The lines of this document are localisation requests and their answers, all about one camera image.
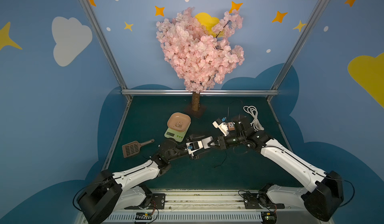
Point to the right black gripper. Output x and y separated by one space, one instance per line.
222 141

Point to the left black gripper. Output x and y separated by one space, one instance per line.
196 151

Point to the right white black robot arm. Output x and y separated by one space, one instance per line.
321 193

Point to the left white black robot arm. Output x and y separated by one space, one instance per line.
110 192

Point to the green electronic kitchen scale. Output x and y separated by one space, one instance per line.
176 135

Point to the orange power strip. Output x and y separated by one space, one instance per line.
231 126

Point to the pink square bowl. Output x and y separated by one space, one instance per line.
179 122

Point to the brown slotted scoop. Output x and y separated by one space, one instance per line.
133 148

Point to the left small circuit board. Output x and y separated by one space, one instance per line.
143 217

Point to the small circuit board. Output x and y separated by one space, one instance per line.
268 218
143 217

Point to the pink cherry blossom tree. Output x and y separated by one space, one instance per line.
201 57

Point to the right small circuit board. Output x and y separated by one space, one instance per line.
268 218

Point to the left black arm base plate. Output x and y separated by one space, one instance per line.
153 200

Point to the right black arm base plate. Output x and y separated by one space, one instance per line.
259 201

